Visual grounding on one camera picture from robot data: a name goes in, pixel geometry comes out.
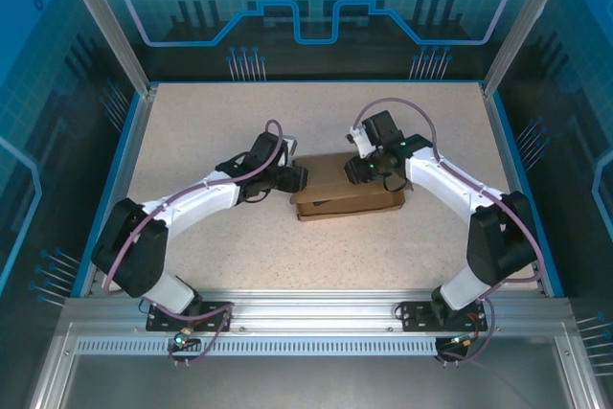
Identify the brown cardboard box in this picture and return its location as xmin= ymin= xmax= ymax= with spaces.
xmin=289 ymin=150 xmax=407 ymax=223

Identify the power connector with green light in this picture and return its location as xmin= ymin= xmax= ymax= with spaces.
xmin=449 ymin=334 xmax=480 ymax=351
xmin=174 ymin=327 xmax=200 ymax=348

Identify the blue printed side panel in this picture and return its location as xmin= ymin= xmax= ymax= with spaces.
xmin=0 ymin=0 xmax=145 ymax=409
xmin=492 ymin=0 xmax=613 ymax=409

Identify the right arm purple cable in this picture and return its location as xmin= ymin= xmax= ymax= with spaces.
xmin=352 ymin=97 xmax=545 ymax=368

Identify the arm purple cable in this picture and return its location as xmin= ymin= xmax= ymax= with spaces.
xmin=352 ymin=97 xmax=545 ymax=368
xmin=102 ymin=119 xmax=236 ymax=368

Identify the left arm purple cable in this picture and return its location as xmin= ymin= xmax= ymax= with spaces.
xmin=102 ymin=119 xmax=236 ymax=368

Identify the aluminium mounting rail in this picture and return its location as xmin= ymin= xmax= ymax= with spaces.
xmin=61 ymin=287 xmax=574 ymax=336

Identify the aluminium table side rail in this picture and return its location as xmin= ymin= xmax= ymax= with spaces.
xmin=79 ymin=84 xmax=160 ymax=298
xmin=480 ymin=82 xmax=566 ymax=298

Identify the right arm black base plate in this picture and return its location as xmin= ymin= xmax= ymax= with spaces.
xmin=398 ymin=301 xmax=488 ymax=333

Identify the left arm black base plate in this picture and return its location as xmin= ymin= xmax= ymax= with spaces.
xmin=146 ymin=301 xmax=235 ymax=333

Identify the slotted white cable duct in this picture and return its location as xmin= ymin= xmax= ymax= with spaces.
xmin=75 ymin=336 xmax=444 ymax=357

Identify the aluminium frame post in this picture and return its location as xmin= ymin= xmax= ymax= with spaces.
xmin=481 ymin=0 xmax=579 ymax=97
xmin=53 ymin=0 xmax=159 ymax=97

